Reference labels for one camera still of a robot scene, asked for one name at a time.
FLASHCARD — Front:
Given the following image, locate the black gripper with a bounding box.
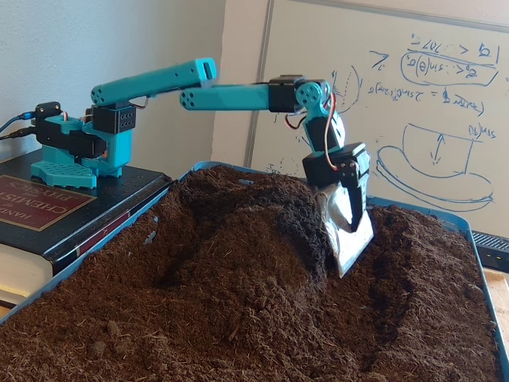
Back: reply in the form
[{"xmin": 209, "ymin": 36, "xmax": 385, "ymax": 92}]
[{"xmin": 301, "ymin": 142, "xmax": 375, "ymax": 279}]

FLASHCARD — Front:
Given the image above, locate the brown soil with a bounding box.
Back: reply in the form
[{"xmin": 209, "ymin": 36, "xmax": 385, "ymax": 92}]
[{"xmin": 0, "ymin": 165, "xmax": 504, "ymax": 382}]

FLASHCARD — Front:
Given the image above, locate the whiteboard with blue sketches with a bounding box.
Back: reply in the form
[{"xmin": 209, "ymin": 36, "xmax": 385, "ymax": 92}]
[{"xmin": 244, "ymin": 0, "xmax": 509, "ymax": 236}]

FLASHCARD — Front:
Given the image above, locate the blue plastic tray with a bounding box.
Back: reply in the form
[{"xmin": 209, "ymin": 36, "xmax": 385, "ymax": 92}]
[{"xmin": 0, "ymin": 160, "xmax": 509, "ymax": 382}]

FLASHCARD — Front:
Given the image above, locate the black vented device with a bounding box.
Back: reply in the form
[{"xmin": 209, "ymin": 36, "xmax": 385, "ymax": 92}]
[{"xmin": 471, "ymin": 232, "xmax": 509, "ymax": 275}]

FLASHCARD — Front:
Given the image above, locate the black chemistry physics handbook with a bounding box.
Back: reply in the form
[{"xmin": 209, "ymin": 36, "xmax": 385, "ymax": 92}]
[{"xmin": 0, "ymin": 153, "xmax": 174, "ymax": 310}]

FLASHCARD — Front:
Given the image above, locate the black cable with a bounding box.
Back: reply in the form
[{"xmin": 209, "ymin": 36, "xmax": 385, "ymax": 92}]
[{"xmin": 0, "ymin": 127, "xmax": 39, "ymax": 141}]

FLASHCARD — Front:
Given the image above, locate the blue cable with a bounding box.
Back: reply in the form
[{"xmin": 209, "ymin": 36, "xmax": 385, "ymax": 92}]
[{"xmin": 0, "ymin": 112, "xmax": 37, "ymax": 134}]

